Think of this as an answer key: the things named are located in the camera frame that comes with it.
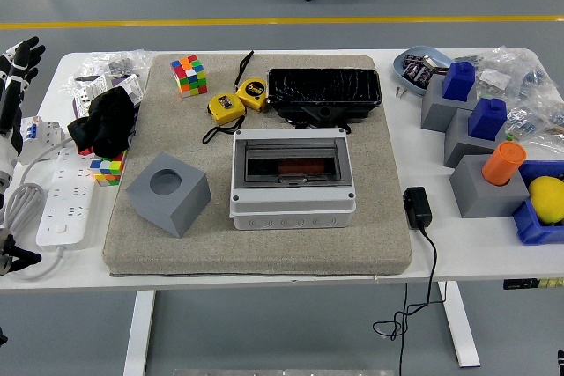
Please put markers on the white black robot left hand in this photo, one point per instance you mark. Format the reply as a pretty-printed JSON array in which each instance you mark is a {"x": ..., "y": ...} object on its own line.
[{"x": 15, "y": 85}]

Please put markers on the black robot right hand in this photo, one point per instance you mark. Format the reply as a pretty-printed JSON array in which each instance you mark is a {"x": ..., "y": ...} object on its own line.
[{"x": 561, "y": 363}]

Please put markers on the orange cylinder battery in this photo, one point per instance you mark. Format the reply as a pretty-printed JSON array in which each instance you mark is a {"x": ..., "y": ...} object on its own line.
[
  {"x": 304, "y": 167},
  {"x": 502, "y": 164}
]

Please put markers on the grey electrical box with lid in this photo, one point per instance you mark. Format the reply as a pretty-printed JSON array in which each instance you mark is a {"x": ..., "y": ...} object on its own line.
[{"x": 291, "y": 213}]

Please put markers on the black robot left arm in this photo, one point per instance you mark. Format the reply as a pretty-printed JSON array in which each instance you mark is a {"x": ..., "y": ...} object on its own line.
[{"x": 22, "y": 257}]

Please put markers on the white circuit breaker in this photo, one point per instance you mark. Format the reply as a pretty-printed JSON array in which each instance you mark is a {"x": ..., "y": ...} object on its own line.
[{"x": 39, "y": 134}]

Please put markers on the clear bag of small parts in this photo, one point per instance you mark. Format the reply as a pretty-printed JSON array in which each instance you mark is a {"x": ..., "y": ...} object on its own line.
[{"x": 97, "y": 61}]

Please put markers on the black table control panel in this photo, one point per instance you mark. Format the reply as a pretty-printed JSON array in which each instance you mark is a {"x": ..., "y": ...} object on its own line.
[{"x": 520, "y": 283}]

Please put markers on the black cloth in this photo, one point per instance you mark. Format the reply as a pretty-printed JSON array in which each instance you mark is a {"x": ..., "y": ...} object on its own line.
[{"x": 106, "y": 120}]

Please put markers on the white table leg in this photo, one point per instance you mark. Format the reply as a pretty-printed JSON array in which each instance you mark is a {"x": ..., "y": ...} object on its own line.
[
  {"x": 138, "y": 332},
  {"x": 460, "y": 327}
]

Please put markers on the colourful puzzle cube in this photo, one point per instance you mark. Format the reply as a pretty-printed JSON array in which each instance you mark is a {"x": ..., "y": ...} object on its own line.
[
  {"x": 189, "y": 76},
  {"x": 108, "y": 169}
]

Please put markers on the white power strip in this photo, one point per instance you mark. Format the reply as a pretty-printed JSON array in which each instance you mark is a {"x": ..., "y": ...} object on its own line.
[{"x": 66, "y": 204}]

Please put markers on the blue storage bin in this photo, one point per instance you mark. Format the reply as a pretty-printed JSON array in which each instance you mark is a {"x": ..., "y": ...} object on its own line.
[{"x": 529, "y": 230}]

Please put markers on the yellow lemon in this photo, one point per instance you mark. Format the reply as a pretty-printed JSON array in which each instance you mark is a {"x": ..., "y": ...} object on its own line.
[{"x": 548, "y": 197}]

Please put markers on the grey block holder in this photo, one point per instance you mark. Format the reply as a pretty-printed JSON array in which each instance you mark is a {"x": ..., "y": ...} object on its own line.
[
  {"x": 434, "y": 112},
  {"x": 458, "y": 147},
  {"x": 480, "y": 200}
]

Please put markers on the grey block with round hole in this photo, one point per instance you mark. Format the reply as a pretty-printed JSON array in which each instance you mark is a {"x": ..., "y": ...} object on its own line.
[{"x": 176, "y": 204}]

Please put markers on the yellow tape measure with window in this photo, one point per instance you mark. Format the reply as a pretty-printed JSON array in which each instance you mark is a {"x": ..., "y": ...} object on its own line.
[{"x": 222, "y": 107}]

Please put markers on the black power adapter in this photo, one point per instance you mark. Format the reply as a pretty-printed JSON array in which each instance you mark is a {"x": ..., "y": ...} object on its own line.
[{"x": 417, "y": 206}]

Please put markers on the yellow tape measure with print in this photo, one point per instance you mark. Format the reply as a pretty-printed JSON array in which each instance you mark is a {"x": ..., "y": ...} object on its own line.
[{"x": 253, "y": 90}]

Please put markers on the clear bag of components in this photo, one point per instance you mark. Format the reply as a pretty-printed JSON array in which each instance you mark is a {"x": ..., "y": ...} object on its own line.
[
  {"x": 537, "y": 120},
  {"x": 506, "y": 72}
]

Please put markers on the blue block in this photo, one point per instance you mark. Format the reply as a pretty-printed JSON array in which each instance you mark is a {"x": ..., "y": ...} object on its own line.
[
  {"x": 458, "y": 81},
  {"x": 487, "y": 118}
]

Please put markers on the grey-brown mat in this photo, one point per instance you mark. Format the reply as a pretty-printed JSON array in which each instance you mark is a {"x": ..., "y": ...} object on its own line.
[{"x": 264, "y": 252}]

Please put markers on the black plastic tray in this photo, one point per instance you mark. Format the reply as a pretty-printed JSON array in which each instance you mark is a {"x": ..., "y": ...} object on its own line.
[{"x": 326, "y": 85}]

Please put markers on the small metal pins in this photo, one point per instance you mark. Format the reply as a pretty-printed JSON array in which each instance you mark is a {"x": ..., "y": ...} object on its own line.
[{"x": 400, "y": 93}]

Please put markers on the purple candy packet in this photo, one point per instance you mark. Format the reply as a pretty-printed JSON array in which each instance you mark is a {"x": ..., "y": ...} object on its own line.
[
  {"x": 412, "y": 71},
  {"x": 425, "y": 76},
  {"x": 413, "y": 59}
]

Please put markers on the silver brown wrapped item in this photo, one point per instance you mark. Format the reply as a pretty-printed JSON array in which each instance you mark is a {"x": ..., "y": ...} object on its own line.
[{"x": 434, "y": 63}]

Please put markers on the blue-grey dish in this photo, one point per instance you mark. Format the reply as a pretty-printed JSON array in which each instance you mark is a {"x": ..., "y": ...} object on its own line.
[{"x": 436, "y": 56}]

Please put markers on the white purple switch package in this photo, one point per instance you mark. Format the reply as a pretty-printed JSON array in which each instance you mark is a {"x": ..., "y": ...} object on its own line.
[{"x": 94, "y": 85}]

